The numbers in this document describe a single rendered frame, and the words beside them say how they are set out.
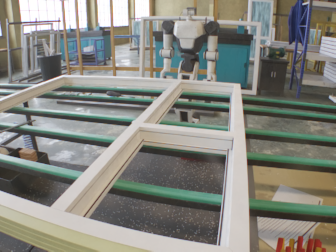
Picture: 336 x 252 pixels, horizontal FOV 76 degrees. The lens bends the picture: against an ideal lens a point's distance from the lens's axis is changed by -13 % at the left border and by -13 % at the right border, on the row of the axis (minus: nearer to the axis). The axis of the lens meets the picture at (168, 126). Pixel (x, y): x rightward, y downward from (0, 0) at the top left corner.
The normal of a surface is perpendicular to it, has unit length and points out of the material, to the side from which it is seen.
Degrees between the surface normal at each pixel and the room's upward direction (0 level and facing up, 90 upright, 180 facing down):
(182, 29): 90
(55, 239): 90
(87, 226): 0
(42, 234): 90
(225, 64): 90
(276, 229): 0
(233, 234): 0
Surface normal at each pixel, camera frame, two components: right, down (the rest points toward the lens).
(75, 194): 0.00, -0.92
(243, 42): -0.25, 0.39
